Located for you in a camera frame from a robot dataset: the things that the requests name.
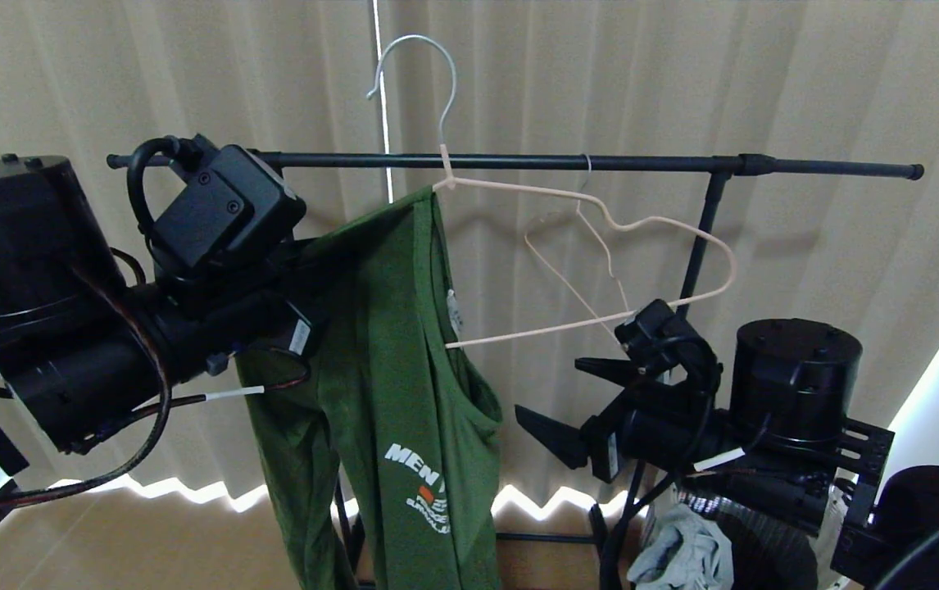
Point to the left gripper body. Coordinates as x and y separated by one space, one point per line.
92 385

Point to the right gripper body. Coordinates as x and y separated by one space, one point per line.
658 430

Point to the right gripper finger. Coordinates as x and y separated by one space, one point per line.
555 434
613 373

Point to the pale grey garment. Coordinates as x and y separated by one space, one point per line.
682 549

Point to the green printed shirt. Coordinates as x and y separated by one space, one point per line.
387 369

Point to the pink clothes hanger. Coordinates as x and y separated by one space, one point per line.
445 164
586 168

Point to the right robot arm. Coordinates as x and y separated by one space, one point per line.
797 377

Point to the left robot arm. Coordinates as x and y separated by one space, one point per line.
11 238

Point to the white laundry basket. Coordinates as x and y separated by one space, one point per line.
773 549

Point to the black clothes rack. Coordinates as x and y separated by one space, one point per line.
519 161

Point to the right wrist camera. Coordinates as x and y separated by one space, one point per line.
658 332

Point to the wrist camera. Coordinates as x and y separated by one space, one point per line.
224 205
658 332

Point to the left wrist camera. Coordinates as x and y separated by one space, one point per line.
224 205

